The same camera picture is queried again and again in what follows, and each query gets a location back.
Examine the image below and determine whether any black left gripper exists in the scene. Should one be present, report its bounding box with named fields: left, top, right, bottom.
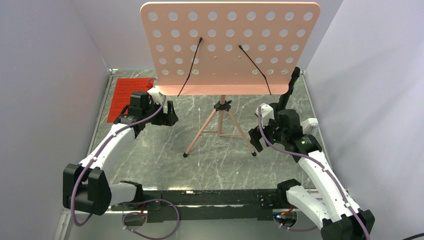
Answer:
left=143, top=99, right=179, bottom=127

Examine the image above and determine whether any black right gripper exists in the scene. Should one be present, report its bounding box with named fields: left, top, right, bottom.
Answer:
left=248, top=112, right=288, bottom=152

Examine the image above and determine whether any red sheet music page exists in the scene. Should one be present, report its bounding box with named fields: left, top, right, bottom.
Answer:
left=106, top=77, right=153, bottom=123

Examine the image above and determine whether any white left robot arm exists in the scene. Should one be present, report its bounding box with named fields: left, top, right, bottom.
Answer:
left=62, top=88, right=179, bottom=216

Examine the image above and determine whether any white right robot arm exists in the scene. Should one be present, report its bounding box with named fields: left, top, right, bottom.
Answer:
left=249, top=103, right=375, bottom=240

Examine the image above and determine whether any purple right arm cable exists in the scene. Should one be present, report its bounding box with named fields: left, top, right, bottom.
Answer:
left=256, top=105, right=372, bottom=240

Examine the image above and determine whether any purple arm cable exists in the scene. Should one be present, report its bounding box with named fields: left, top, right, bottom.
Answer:
left=70, top=77, right=181, bottom=240
left=256, top=105, right=372, bottom=240

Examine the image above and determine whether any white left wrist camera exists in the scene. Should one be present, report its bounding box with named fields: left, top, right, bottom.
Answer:
left=147, top=86, right=166, bottom=105

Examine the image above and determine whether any black recorder on round base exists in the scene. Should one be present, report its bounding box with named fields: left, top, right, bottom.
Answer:
left=277, top=66, right=301, bottom=111

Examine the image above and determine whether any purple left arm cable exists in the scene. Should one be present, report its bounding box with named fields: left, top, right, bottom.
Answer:
left=70, top=77, right=181, bottom=240

